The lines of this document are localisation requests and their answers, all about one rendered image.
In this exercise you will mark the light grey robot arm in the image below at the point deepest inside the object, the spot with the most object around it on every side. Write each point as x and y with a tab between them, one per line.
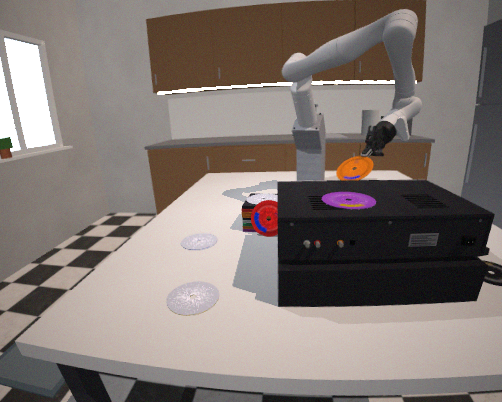
399	33

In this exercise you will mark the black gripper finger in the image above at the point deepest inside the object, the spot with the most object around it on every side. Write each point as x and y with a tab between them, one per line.
370	142
377	149

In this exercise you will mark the pink cd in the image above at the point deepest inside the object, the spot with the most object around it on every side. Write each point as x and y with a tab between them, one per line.
358	201

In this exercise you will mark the red cd with blue mark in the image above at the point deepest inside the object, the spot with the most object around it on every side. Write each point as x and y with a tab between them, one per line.
259	218

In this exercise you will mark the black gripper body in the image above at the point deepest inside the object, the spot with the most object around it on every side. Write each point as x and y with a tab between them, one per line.
387	129

